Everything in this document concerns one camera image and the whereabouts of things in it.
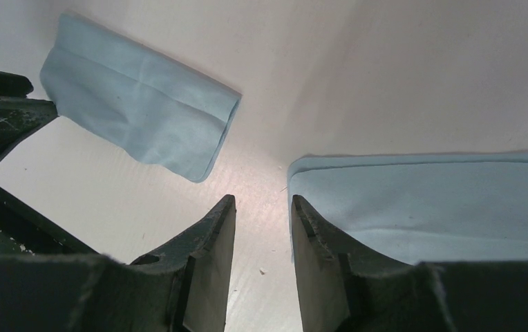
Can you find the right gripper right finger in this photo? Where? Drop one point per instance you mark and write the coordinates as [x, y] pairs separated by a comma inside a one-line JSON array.
[[344, 285]]

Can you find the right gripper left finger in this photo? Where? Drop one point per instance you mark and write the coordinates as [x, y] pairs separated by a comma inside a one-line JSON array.
[[182, 285]]

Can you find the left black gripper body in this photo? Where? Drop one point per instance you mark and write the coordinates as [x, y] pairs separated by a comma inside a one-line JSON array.
[[25, 231]]

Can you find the light blue cleaning cloth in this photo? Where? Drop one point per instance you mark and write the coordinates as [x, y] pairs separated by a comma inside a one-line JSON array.
[[159, 111]]

